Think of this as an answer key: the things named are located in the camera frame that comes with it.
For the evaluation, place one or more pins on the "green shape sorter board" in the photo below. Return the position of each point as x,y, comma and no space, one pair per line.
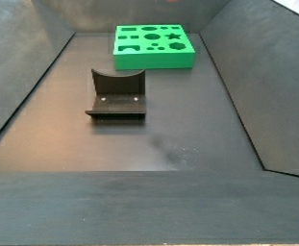
153,47

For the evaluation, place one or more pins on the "black curved holder stand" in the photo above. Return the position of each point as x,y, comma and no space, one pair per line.
119,94

